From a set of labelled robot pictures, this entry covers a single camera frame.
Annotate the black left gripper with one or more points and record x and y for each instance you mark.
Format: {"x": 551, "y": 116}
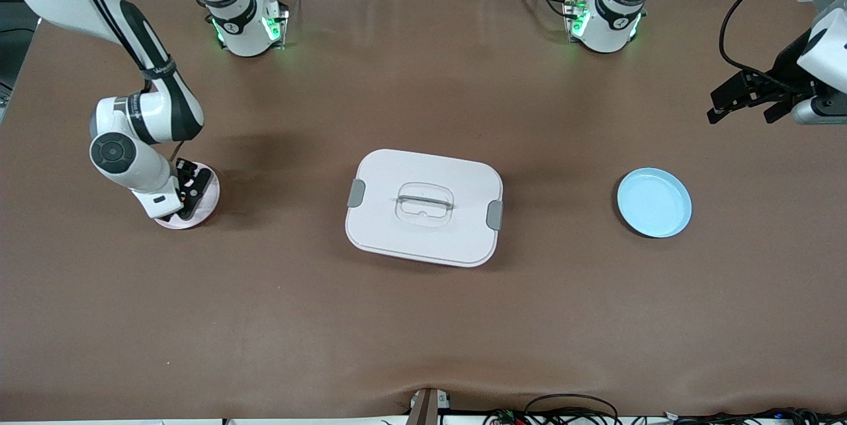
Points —
{"x": 787, "y": 69}

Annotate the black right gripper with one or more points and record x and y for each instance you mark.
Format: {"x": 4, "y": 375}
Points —
{"x": 187, "y": 177}

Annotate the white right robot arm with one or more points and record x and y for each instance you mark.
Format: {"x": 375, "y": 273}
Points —
{"x": 112, "y": 153}

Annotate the pink round plate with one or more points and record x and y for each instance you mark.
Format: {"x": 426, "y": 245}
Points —
{"x": 206, "y": 216}

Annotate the light blue round plate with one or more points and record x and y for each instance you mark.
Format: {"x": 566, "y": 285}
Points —
{"x": 654, "y": 203}

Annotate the grey box latch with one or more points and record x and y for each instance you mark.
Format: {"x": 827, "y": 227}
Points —
{"x": 356, "y": 193}
{"x": 494, "y": 214}

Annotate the white lidded storage box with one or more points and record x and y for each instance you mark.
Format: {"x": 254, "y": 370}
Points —
{"x": 423, "y": 239}

